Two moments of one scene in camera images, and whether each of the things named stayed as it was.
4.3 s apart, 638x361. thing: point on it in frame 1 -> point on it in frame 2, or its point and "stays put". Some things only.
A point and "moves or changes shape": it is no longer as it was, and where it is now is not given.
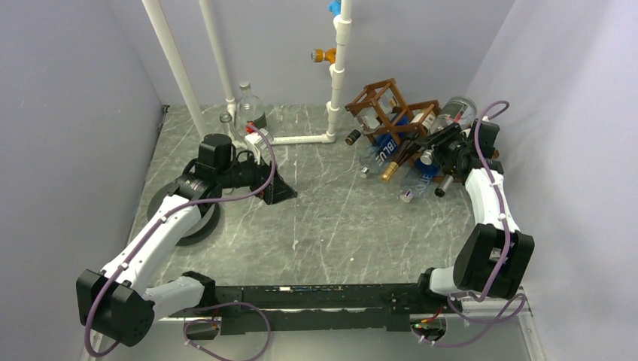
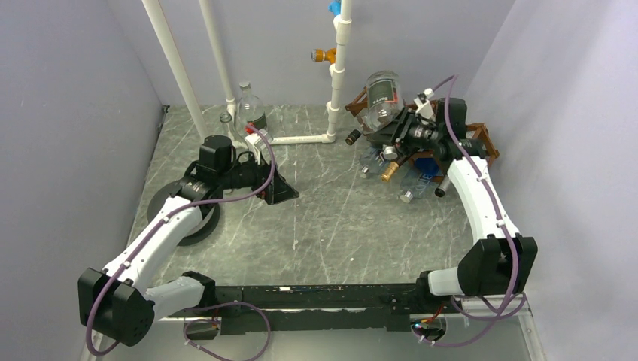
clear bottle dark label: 460,110 moves or changes shape
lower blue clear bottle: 419,177 stays put
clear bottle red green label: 250,110 stays put
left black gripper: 278,190 stays put
